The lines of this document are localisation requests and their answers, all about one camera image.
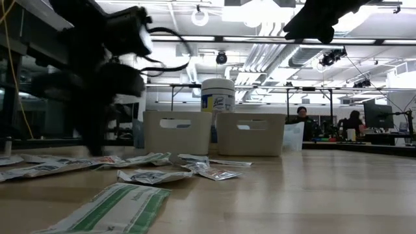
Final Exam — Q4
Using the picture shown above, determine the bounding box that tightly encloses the black monitor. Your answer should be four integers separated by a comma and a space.
363, 103, 395, 129
129, 102, 140, 121

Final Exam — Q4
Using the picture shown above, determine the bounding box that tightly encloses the black overhead rig beam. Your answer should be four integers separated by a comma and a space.
151, 34, 416, 46

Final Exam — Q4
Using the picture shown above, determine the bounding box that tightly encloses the grey plastic bin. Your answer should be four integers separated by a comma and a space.
215, 112, 287, 157

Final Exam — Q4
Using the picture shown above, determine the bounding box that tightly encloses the white plastic bin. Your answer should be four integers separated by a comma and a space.
142, 110, 214, 156

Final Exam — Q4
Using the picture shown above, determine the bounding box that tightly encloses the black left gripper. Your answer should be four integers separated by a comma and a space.
31, 42, 146, 157

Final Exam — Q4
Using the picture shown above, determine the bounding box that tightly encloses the person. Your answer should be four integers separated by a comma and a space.
287, 106, 318, 141
337, 110, 367, 137

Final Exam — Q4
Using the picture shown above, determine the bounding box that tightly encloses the clear plastic container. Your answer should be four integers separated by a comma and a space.
281, 121, 306, 152

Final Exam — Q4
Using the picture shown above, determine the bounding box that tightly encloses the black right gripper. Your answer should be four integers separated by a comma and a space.
282, 0, 373, 46

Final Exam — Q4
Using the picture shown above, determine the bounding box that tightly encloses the white ring lamp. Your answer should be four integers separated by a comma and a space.
190, 6, 210, 27

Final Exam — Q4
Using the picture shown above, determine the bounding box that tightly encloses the black overhead camera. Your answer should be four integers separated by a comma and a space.
215, 51, 228, 66

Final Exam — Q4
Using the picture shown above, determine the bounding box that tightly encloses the disinfectant wipes canister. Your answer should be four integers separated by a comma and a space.
200, 77, 236, 114

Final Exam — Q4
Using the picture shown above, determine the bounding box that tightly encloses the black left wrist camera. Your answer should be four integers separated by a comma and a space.
105, 5, 154, 57

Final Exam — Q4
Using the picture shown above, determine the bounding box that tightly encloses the small grey cylinder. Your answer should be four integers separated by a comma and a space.
3, 136, 13, 156

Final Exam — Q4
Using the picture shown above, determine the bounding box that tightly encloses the red label wipe packet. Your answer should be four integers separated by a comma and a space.
97, 155, 120, 165

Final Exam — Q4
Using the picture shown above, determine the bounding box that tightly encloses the dark background workbench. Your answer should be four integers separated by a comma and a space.
363, 132, 416, 146

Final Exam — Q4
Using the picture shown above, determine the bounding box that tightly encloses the black background rig frame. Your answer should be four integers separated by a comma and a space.
144, 83, 416, 116

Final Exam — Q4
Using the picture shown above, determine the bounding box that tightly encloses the dark background desk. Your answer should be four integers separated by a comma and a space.
107, 127, 135, 141

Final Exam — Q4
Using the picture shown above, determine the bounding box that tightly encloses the yellow power cable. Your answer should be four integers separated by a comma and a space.
0, 0, 35, 140

